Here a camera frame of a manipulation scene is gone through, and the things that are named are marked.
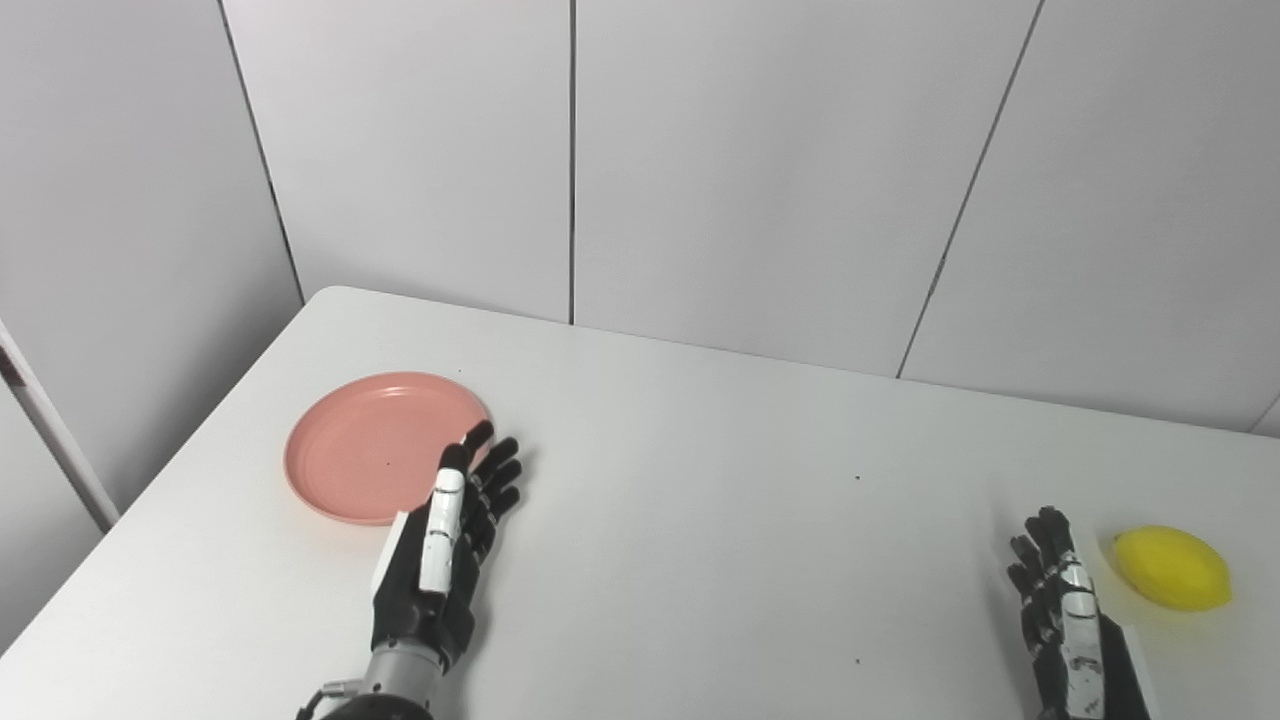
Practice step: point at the pink round plate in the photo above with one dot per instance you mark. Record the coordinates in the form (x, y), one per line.
(375, 445)

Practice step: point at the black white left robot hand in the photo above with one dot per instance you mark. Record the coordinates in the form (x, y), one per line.
(440, 590)

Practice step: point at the white slanted post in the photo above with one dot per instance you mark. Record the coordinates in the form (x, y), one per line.
(60, 440)

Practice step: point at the yellow lemon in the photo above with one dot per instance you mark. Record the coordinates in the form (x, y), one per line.
(1172, 567)

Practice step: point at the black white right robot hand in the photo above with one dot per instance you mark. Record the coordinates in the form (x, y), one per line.
(1085, 650)

